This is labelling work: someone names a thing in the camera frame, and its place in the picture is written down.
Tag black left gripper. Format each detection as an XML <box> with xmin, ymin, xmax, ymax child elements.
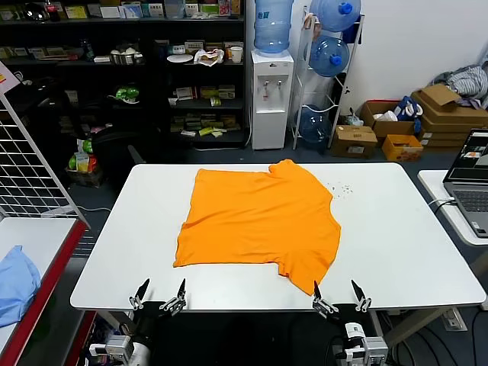
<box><xmin>128</xmin><ymin>278</ymin><xmax>188</xmax><ymax>339</ymax></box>

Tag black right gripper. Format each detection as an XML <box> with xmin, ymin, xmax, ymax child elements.
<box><xmin>312</xmin><ymin>279</ymin><xmax>373</xmax><ymax>325</ymax></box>

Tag orange t-shirt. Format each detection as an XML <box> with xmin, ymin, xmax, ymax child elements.
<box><xmin>172</xmin><ymin>159</ymin><xmax>342</xmax><ymax>297</ymax></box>

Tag pile of striped clothes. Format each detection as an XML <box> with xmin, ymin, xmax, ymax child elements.
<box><xmin>430</xmin><ymin>63</ymin><xmax>488</xmax><ymax>110</ymax></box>

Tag grey power strip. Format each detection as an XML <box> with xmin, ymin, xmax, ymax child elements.
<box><xmin>441</xmin><ymin>307</ymin><xmax>468</xmax><ymax>331</ymax></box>

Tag scattered dark crumbs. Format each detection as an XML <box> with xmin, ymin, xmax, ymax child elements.
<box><xmin>326</xmin><ymin>182</ymin><xmax>354</xmax><ymax>199</ymax></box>

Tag light blue cloth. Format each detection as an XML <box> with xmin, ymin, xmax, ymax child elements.
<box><xmin>0</xmin><ymin>245</ymin><xmax>42</xmax><ymax>328</ymax></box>

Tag white side table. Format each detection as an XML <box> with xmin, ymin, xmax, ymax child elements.
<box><xmin>417</xmin><ymin>169</ymin><xmax>488</xmax><ymax>275</ymax></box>

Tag basket of snack packs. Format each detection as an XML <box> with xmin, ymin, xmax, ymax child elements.
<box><xmin>65</xmin><ymin>137</ymin><xmax>104</xmax><ymax>188</ymax></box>

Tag black office chair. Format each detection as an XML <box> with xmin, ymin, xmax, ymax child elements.
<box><xmin>90</xmin><ymin>124</ymin><xmax>154</xmax><ymax>181</ymax></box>

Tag labelled brown cardboard box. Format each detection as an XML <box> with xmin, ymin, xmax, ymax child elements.
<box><xmin>330</xmin><ymin>124</ymin><xmax>379</xmax><ymax>159</ymax></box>

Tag orange printed cardboard box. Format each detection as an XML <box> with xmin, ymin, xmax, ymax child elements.
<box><xmin>381</xmin><ymin>133</ymin><xmax>425</xmax><ymax>162</ymax></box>

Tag grey laptop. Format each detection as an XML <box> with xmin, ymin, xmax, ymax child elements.
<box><xmin>442</xmin><ymin>128</ymin><xmax>488</xmax><ymax>239</ymax></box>

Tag blue water jug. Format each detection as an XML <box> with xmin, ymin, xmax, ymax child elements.
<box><xmin>253</xmin><ymin>0</ymin><xmax>295</xmax><ymax>54</ymax></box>
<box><xmin>309</xmin><ymin>0</ymin><xmax>362</xmax><ymax>33</ymax></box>
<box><xmin>298</xmin><ymin>104</ymin><xmax>332</xmax><ymax>144</ymax></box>
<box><xmin>308</xmin><ymin>34</ymin><xmax>351</xmax><ymax>79</ymax></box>

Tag open brown cardboard box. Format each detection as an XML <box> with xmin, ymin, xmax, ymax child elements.
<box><xmin>359</xmin><ymin>100</ymin><xmax>417</xmax><ymax>139</ymax></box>

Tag small clear plastic bag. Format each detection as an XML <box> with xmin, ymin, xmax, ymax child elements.
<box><xmin>340</xmin><ymin>108</ymin><xmax>366</xmax><ymax>127</ymax></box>

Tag low flat cardboard box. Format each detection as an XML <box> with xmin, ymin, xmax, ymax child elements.
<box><xmin>420</xmin><ymin>130</ymin><xmax>474</xmax><ymax>149</ymax></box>

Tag white water dispenser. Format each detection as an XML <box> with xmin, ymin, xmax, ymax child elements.
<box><xmin>250</xmin><ymin>49</ymin><xmax>295</xmax><ymax>150</ymax></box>

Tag green toy vegetables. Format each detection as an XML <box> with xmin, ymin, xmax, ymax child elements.
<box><xmin>108</xmin><ymin>86</ymin><xmax>141</xmax><ymax>105</ymax></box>

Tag wide flat cardboard box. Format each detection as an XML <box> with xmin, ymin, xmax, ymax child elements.
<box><xmin>419</xmin><ymin>112</ymin><xmax>488</xmax><ymax>134</ymax></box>

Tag large open-flap cardboard box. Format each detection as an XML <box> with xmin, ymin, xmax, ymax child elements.
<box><xmin>410</xmin><ymin>83</ymin><xmax>488</xmax><ymax>118</ymax></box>

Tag steel bowl of white balls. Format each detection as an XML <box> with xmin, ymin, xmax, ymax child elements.
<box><xmin>110</xmin><ymin>45</ymin><xmax>139</xmax><ymax>66</ymax></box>

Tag plastic bag with food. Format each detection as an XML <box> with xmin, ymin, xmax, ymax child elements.
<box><xmin>193</xmin><ymin>48</ymin><xmax>225</xmax><ymax>69</ymax></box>

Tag teal bottle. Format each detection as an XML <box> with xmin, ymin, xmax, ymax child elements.
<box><xmin>80</xmin><ymin>37</ymin><xmax>95</xmax><ymax>63</ymax></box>

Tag white metal jug rack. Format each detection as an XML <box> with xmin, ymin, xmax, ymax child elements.
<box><xmin>291</xmin><ymin>5</ymin><xmax>366</xmax><ymax>151</ymax></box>

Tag white red yellow sign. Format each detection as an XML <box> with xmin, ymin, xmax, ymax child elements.
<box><xmin>0</xmin><ymin>60</ymin><xmax>23</xmax><ymax>95</ymax></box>

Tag beige cloth on rack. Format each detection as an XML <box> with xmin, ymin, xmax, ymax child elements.
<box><xmin>302</xmin><ymin>13</ymin><xmax>323</xmax><ymax>41</ymax></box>

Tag black shelving unit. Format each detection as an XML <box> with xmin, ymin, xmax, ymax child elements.
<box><xmin>0</xmin><ymin>0</ymin><xmax>247</xmax><ymax>150</ymax></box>

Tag white green box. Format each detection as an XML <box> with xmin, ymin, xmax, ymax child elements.
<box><xmin>141</xmin><ymin>3</ymin><xmax>166</xmax><ymax>18</ymax></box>

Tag blue white box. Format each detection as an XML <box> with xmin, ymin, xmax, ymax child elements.
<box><xmin>120</xmin><ymin>2</ymin><xmax>143</xmax><ymax>19</ymax></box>

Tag clear plastic container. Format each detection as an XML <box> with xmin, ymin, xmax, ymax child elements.
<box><xmin>164</xmin><ymin>0</ymin><xmax>187</xmax><ymax>19</ymax></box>

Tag yellow label box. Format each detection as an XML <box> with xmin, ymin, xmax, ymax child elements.
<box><xmin>64</xmin><ymin>4</ymin><xmax>90</xmax><ymax>20</ymax></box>

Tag cola bottle red label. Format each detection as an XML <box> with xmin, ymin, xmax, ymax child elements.
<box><xmin>44</xmin><ymin>0</ymin><xmax>63</xmax><ymax>22</ymax></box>

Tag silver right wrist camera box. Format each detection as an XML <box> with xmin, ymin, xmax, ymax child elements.
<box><xmin>361</xmin><ymin>336</ymin><xmax>389</xmax><ymax>364</ymax></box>

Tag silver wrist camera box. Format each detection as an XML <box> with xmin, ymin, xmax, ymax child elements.
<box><xmin>89</xmin><ymin>335</ymin><xmax>135</xmax><ymax>361</ymax></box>
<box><xmin>361</xmin><ymin>336</ymin><xmax>389</xmax><ymax>364</ymax></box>

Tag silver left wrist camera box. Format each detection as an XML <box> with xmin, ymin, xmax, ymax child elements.
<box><xmin>89</xmin><ymin>335</ymin><xmax>135</xmax><ymax>361</ymax></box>

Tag white wire grid panel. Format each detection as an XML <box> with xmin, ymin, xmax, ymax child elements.
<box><xmin>0</xmin><ymin>91</ymin><xmax>92</xmax><ymax>230</ymax></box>

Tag white laptop cable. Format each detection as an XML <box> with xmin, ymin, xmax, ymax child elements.
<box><xmin>428</xmin><ymin>196</ymin><xmax>456</xmax><ymax>209</ymax></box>

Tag blue bag white handles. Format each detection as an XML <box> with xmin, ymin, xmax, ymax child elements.
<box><xmin>394</xmin><ymin>95</ymin><xmax>425</xmax><ymax>133</ymax></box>

